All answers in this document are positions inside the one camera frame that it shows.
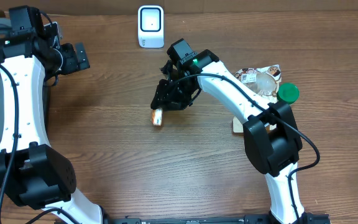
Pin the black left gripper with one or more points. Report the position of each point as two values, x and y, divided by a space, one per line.
73 62

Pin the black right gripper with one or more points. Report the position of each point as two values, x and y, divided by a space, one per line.
168 99

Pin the orange snack packet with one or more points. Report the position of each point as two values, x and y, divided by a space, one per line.
157 116

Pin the brown snack pouch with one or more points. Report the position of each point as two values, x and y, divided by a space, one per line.
263 81

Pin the green lid jar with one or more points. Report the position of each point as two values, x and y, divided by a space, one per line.
288 93

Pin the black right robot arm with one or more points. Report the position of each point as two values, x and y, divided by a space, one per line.
271 137

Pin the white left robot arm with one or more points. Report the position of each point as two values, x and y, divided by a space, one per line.
32 173

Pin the white barcode scanner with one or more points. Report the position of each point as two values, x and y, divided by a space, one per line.
150 26

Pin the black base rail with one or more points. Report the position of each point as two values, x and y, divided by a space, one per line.
307 218

